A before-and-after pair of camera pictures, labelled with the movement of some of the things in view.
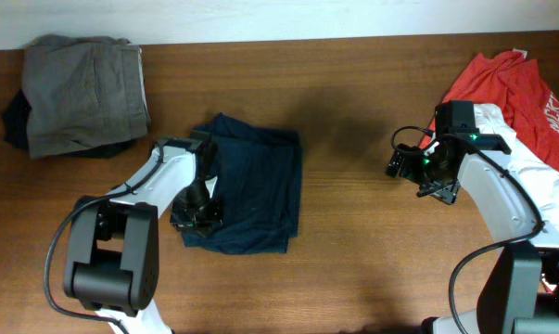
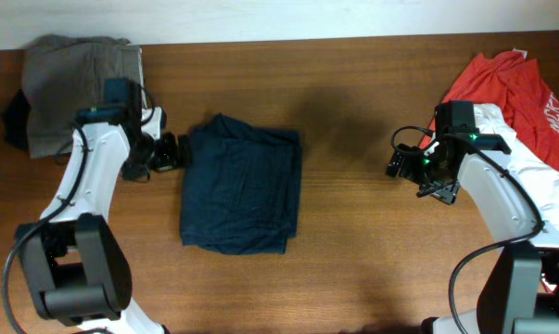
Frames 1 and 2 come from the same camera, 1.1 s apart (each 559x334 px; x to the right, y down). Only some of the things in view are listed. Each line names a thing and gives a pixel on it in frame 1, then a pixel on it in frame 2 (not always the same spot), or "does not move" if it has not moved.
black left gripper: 196,223 to 168,153
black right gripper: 444,192 does not move
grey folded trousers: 82,91 does not move
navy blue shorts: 258,174 does not move
